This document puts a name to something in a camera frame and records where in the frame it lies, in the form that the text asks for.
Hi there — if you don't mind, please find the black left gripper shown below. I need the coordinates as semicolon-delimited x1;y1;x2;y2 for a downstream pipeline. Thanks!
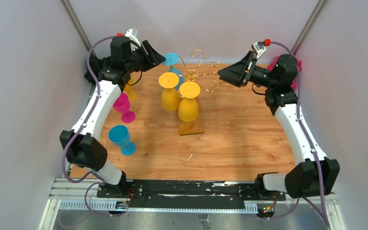
125;40;165;73

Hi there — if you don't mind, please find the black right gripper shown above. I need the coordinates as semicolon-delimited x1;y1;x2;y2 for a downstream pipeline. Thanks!
218;51;277;89

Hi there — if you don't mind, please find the yellow wine glass taken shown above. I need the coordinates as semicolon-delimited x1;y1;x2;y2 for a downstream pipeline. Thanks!
124;79;138;102

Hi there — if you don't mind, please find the pink wine glass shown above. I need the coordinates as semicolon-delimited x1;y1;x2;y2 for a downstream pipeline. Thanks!
113;93;136;124

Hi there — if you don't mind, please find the teal wine glass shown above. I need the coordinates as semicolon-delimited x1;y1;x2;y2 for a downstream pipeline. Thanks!
162;52;185;91
108;125;137;156

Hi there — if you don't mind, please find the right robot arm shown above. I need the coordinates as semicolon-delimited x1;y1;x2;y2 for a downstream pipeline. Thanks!
218;51;340;200

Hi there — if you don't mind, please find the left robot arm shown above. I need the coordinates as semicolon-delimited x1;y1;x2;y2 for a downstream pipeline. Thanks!
59;35;165;198

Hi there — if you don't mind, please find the yellow wine glass left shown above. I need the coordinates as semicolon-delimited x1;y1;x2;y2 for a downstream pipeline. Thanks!
158;72;180;111

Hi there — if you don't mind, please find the yellow wine glass front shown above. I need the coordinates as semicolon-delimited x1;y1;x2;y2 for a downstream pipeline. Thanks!
178;81;201;122

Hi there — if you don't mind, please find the wooden rack base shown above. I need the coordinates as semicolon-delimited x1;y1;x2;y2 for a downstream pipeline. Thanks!
177;98;204;136

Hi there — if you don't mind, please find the pink cloth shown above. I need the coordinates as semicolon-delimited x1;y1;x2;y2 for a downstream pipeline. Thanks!
267;56;303;91

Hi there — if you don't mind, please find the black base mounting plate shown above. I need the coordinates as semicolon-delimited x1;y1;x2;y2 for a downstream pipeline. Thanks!
97;179;286;209

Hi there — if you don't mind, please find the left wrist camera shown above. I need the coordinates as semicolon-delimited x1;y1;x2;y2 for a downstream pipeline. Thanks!
125;27;141;50

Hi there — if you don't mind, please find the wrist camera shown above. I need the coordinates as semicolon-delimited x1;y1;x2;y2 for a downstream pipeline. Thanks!
251;41;266;60
125;27;141;50

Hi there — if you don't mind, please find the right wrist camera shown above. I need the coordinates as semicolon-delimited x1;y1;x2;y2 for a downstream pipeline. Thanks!
251;41;266;60

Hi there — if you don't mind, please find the gold wire glass rack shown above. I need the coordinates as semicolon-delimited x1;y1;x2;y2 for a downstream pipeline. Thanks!
178;49;223;92

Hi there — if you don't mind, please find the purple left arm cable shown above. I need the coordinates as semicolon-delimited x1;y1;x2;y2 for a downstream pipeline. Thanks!
60;33;131;218

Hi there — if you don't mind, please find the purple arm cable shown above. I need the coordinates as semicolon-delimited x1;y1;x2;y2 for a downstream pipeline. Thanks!
60;33;131;218
263;38;332;229

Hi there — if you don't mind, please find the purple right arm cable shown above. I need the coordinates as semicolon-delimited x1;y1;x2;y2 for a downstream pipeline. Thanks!
263;38;332;229

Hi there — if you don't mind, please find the left corner frame post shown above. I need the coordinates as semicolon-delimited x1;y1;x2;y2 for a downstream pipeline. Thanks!
59;0;92;51

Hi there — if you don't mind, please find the corner frame post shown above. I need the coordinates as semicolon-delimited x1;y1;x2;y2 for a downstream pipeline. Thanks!
59;0;92;51
292;0;328;55

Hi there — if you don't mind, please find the right corner frame post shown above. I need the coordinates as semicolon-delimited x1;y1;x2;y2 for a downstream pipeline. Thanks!
292;0;328;55

